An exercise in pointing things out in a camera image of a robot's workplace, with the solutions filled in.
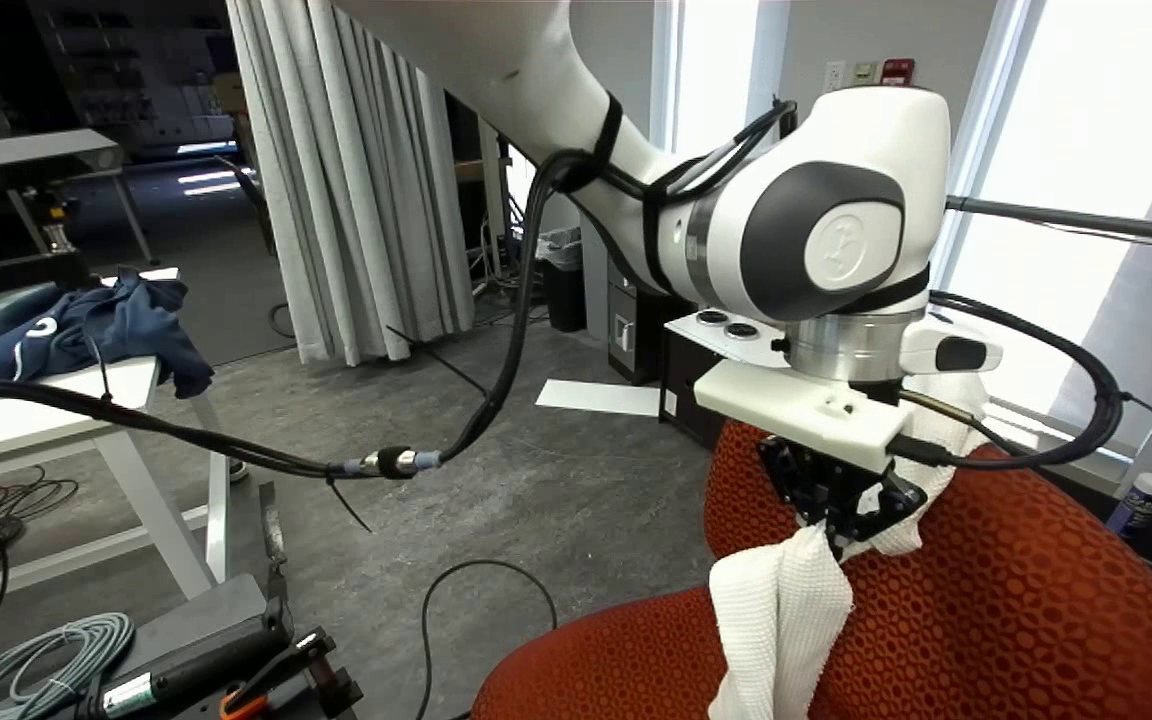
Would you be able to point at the beige wall plate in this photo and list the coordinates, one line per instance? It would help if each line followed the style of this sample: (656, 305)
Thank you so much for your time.
(866, 73)

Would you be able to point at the white board on floor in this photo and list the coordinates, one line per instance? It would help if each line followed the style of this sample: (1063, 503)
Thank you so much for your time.
(598, 398)

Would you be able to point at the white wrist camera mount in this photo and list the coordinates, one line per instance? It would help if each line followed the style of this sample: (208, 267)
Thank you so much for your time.
(801, 404)

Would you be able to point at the white folding table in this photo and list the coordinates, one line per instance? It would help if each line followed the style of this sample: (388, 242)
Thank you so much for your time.
(16, 404)

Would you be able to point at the red fire alarm pull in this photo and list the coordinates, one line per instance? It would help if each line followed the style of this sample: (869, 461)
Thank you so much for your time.
(896, 69)

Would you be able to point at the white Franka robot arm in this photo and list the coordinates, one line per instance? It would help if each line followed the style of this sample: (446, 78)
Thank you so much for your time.
(842, 242)

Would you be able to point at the navy blue cloth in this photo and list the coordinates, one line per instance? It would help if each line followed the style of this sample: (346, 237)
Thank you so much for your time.
(98, 332)

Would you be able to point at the white wall plate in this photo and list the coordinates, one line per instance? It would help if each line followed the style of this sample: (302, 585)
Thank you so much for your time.
(837, 73)

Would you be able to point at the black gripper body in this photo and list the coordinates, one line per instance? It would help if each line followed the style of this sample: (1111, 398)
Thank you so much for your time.
(821, 480)

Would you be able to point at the grey curtain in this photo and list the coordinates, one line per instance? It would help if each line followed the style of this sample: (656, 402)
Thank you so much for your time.
(351, 184)

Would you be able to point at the white towel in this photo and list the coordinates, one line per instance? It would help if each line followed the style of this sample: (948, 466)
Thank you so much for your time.
(777, 613)

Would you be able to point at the red fabric office chair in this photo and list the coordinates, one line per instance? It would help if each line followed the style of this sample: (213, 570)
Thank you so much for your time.
(1030, 613)

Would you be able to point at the grey wall rail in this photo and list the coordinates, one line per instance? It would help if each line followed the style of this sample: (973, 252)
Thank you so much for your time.
(1083, 227)

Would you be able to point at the small black waste bin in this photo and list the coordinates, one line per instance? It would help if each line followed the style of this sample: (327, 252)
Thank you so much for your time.
(567, 296)

